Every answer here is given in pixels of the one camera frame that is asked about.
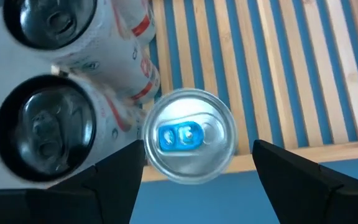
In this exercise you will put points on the wooden slatted shelf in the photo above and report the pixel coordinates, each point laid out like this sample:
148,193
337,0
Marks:
346,151

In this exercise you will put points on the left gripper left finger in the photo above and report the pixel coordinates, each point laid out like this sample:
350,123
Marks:
73,205

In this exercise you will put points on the blue silver Red Bull can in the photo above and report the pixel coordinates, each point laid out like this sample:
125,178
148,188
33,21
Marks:
190,137

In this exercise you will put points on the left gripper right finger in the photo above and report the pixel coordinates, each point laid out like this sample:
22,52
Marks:
315,199

